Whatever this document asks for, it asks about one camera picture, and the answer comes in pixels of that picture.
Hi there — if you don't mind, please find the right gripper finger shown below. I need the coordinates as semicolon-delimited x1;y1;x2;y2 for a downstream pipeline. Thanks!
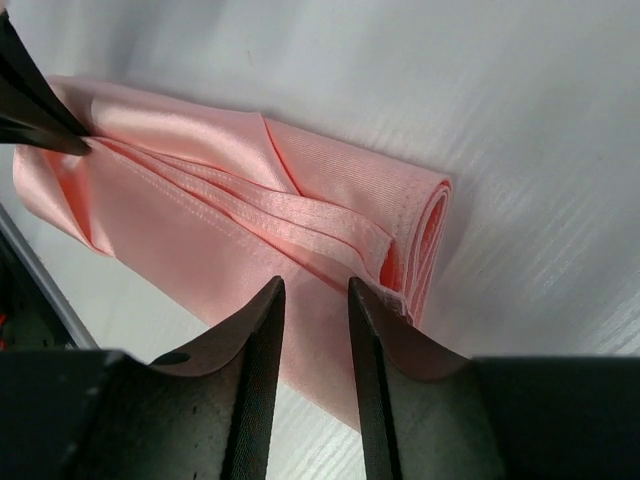
64;276;285;479
348;277;505;479

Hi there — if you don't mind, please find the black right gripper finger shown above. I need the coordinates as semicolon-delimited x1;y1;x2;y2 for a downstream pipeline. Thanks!
1;12;90;138
1;84;91;156

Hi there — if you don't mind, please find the pink satin napkin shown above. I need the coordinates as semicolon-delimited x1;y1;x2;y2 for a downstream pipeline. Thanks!
13;77;452;427

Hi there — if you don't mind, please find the aluminium front rail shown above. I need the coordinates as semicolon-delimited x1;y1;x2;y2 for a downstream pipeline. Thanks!
1;207;99;349

